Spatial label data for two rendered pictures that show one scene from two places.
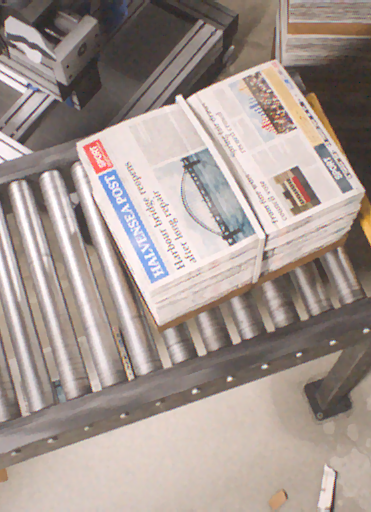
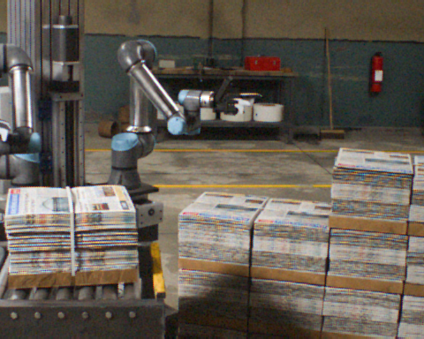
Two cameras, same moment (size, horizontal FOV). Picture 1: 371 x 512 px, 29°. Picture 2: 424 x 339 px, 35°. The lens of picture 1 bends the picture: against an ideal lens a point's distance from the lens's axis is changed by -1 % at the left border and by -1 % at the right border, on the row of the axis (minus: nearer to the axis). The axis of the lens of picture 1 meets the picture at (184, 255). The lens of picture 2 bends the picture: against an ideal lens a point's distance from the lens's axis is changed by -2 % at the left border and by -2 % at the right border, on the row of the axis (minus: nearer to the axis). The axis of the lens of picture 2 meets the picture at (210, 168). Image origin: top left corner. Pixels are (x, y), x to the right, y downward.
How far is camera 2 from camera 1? 1.59 m
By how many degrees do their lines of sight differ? 54
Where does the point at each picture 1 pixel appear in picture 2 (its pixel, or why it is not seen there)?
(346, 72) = (218, 306)
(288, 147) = (107, 199)
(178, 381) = (5, 304)
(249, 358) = (52, 304)
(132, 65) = not seen: hidden behind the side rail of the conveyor
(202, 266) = (35, 214)
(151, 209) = (26, 201)
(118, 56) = not seen: hidden behind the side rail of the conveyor
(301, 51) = (187, 283)
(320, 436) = not seen: outside the picture
